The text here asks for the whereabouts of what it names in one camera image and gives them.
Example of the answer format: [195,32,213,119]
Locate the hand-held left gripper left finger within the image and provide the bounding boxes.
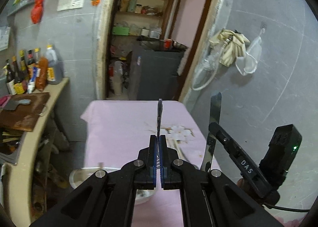
[30,135,159,227]

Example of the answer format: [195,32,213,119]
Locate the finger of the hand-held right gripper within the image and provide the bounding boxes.
[208,122,239,158]

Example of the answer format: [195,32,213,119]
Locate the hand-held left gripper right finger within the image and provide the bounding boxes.
[160,135,284,227]

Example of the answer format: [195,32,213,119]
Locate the metal table knife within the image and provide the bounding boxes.
[200,92,222,171]

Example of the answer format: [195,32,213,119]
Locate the wooden chopstick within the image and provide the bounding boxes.
[175,140,191,165]
[171,140,187,164]

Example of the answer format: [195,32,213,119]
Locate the metal fork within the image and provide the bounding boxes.
[156,98,164,168]

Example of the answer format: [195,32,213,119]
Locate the white plastic utensil caddy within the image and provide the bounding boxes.
[69,167,156,205]

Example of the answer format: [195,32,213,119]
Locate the person's right hand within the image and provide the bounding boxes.
[236,178,261,203]

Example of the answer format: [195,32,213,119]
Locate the pink floral cloth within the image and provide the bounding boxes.
[80,100,221,227]

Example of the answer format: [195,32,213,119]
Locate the clear plastic bag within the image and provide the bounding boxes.
[202,51,221,73]

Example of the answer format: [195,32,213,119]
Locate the grey cabinet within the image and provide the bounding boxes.
[128,38,187,101]

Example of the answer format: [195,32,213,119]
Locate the white plastic jug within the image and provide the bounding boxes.
[113,61,125,95]

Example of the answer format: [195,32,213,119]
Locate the beige kitchen counter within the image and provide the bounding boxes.
[0,77,70,227]

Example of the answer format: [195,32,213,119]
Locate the wooden shelf unit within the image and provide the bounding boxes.
[109,0,180,41]

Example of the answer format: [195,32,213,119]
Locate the wooden cutting board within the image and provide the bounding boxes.
[0,92,50,132]

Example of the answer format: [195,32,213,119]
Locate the large dark oil jug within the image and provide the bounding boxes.
[45,44,64,85]

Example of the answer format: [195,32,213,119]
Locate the green box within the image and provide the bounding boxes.
[112,26,131,36]

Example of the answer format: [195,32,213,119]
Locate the orange chili powder bag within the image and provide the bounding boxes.
[35,57,49,91]

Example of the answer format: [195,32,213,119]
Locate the bundle of chopsticks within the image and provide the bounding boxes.
[0,130,23,144]

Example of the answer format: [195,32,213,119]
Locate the blue white packet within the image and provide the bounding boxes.
[27,66,40,94]

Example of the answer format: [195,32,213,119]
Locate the cleaver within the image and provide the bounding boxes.
[2,99,31,111]

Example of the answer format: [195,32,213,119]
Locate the dark bottle yellow label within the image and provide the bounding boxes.
[11,56,25,95]

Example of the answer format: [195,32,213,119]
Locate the clear bottle yellow cap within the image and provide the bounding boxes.
[33,48,41,67]

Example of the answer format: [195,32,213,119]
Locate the dark sauce bottle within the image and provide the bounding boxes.
[26,49,36,73]
[18,49,29,88]

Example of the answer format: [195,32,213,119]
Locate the dark pump dispenser bottle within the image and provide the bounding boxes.
[5,59,16,95]

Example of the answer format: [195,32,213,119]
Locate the red plastic bag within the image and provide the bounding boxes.
[30,0,46,24]

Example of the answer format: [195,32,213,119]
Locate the white hose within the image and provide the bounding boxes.
[191,63,220,91]

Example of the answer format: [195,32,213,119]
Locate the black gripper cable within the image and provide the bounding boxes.
[258,202,311,212]

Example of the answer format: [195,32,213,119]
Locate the worn wooden door frame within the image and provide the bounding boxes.
[94,0,231,103]

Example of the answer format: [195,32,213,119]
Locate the white wall switch socket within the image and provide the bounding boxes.
[57,0,85,11]

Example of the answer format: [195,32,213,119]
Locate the white wall box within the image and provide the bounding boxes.
[0,27,12,51]

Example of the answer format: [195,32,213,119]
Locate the grey wall rack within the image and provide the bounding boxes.
[7,0,38,16]

